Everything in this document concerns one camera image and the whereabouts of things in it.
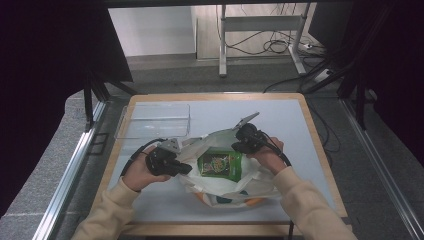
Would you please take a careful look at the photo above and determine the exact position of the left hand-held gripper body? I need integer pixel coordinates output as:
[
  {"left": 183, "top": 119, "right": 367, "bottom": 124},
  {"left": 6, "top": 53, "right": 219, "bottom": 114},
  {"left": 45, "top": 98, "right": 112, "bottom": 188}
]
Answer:
[{"left": 145, "top": 137, "right": 183, "bottom": 177}]

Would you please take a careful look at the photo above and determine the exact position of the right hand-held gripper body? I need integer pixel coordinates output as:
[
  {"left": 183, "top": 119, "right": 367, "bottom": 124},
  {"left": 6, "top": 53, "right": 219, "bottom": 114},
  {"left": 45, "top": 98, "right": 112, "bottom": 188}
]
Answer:
[{"left": 232, "top": 112, "right": 268, "bottom": 154}]

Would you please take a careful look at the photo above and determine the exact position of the green snack packet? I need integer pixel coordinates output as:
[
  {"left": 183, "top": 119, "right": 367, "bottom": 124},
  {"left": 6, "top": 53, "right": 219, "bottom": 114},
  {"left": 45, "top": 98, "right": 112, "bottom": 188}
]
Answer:
[{"left": 197, "top": 148, "right": 244, "bottom": 183}]

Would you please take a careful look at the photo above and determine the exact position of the white tote bag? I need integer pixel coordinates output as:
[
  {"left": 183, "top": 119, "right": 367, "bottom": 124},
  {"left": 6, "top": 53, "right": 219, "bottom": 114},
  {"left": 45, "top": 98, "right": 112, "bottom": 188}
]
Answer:
[{"left": 176, "top": 128, "right": 284, "bottom": 209}]

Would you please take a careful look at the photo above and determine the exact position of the clear plastic container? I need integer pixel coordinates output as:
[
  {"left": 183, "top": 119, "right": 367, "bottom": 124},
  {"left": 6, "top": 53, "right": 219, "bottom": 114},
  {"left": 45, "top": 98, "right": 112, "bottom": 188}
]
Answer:
[{"left": 114, "top": 102, "right": 192, "bottom": 140}]

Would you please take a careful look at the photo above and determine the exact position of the person's left hand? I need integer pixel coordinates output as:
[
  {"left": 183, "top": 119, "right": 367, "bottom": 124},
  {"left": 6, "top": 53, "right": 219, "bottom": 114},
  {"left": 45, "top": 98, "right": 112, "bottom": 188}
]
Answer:
[{"left": 122, "top": 151, "right": 172, "bottom": 193}]

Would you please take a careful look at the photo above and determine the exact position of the person's right hand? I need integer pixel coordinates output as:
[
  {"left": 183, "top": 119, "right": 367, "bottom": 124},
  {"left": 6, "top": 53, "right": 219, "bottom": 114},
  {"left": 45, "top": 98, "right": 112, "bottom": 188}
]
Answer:
[{"left": 255, "top": 137, "right": 288, "bottom": 176}]

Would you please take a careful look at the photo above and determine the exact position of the white power strip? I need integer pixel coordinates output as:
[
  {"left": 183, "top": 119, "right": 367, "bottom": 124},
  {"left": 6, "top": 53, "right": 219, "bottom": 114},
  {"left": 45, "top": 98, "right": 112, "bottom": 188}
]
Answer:
[{"left": 313, "top": 68, "right": 334, "bottom": 84}]

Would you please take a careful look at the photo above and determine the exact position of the white cabinet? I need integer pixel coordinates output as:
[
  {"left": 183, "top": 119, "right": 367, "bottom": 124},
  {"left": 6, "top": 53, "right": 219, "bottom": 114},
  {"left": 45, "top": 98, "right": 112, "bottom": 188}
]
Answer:
[{"left": 108, "top": 6, "right": 198, "bottom": 58}]

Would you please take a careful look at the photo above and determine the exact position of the black curtain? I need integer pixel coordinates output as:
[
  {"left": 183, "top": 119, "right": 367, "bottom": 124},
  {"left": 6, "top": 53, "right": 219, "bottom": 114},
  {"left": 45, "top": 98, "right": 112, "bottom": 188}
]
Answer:
[
  {"left": 309, "top": 0, "right": 424, "bottom": 168},
  {"left": 0, "top": 0, "right": 134, "bottom": 214}
]

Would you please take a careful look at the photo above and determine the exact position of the left hand-held gripper cable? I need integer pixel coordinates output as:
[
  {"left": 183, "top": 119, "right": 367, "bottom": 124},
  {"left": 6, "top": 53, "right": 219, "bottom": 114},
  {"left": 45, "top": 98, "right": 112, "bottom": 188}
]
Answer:
[{"left": 120, "top": 138, "right": 166, "bottom": 177}]

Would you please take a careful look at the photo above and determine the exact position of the hand-held gripper cable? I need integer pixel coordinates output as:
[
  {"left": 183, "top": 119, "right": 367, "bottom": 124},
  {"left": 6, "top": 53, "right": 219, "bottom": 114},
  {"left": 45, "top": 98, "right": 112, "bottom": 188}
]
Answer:
[
  {"left": 261, "top": 131, "right": 293, "bottom": 168},
  {"left": 120, "top": 138, "right": 166, "bottom": 177}
]

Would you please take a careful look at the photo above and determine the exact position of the right hand-held gripper cable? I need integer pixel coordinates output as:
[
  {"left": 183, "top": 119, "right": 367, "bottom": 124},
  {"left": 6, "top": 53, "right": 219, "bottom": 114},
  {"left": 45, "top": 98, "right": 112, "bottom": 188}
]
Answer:
[{"left": 261, "top": 131, "right": 293, "bottom": 168}]

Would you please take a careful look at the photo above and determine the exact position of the long black floor cable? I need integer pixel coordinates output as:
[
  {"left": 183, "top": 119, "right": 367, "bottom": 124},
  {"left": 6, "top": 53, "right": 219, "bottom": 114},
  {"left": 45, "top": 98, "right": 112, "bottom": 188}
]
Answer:
[{"left": 263, "top": 75, "right": 342, "bottom": 154}]

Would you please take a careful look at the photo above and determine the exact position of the aluminium rail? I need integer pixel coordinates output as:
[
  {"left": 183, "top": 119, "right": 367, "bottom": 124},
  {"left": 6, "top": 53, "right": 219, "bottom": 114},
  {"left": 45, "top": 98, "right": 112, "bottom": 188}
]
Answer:
[
  {"left": 33, "top": 99, "right": 108, "bottom": 240},
  {"left": 339, "top": 98, "right": 424, "bottom": 239}
]

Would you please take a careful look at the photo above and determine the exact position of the tangle of black floor cables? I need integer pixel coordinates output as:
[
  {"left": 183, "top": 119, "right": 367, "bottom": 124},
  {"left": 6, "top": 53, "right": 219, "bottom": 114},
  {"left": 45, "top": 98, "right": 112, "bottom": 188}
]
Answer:
[{"left": 216, "top": 3, "right": 328, "bottom": 58}]

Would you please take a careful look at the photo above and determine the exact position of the white desk frame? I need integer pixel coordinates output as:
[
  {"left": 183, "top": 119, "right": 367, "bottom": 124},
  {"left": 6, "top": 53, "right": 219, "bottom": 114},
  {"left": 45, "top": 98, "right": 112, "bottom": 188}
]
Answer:
[{"left": 218, "top": 3, "right": 313, "bottom": 78}]

